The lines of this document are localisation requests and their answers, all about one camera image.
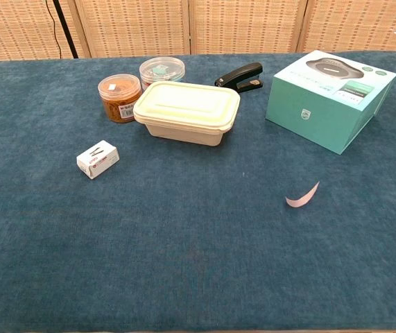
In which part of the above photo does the cream lidded food container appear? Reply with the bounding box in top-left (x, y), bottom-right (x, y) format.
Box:
top-left (132, 80), bottom-right (241, 147)

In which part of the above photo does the pink paper slip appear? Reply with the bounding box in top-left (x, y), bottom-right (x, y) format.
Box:
top-left (285, 180), bottom-right (320, 209)

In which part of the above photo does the small white clip box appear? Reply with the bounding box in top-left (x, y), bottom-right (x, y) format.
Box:
top-left (76, 139), bottom-right (120, 180)

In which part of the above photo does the blue table cloth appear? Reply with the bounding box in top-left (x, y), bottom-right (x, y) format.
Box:
top-left (0, 51), bottom-right (396, 332)

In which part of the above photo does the black stapler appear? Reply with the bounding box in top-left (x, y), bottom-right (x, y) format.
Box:
top-left (214, 62), bottom-right (264, 94)

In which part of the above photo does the clear jar of rubber bands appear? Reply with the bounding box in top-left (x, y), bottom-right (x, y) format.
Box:
top-left (97, 74), bottom-right (143, 123)

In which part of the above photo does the clear jar of binder clips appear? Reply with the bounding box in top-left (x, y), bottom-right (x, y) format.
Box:
top-left (139, 56), bottom-right (186, 92)

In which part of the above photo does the teal product carton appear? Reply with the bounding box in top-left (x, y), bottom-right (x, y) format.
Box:
top-left (265, 49), bottom-right (396, 155)

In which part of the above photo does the black tripod stand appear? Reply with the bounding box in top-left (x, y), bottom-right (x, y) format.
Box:
top-left (52, 0), bottom-right (80, 59)

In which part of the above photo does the thin black hanging cable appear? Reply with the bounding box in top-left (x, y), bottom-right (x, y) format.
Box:
top-left (44, 0), bottom-right (62, 60)

